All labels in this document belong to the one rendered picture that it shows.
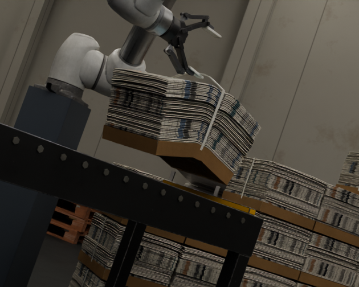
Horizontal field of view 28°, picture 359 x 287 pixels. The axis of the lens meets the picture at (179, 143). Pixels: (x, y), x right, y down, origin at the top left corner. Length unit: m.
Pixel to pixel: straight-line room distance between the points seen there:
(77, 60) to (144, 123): 0.86
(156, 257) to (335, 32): 7.15
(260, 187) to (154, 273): 0.61
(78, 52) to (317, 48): 7.02
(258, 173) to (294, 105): 6.38
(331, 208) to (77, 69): 1.28
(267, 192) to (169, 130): 1.10
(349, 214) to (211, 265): 0.71
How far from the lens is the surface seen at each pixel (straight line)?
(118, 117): 2.20
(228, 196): 3.34
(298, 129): 9.47
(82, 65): 2.90
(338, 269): 3.35
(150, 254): 2.91
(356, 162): 3.67
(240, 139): 2.24
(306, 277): 3.26
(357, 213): 3.36
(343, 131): 9.42
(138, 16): 2.07
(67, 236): 7.22
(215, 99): 2.14
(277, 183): 3.12
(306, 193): 3.19
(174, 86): 2.03
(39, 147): 1.65
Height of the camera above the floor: 0.78
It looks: 4 degrees up
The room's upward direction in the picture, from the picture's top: 19 degrees clockwise
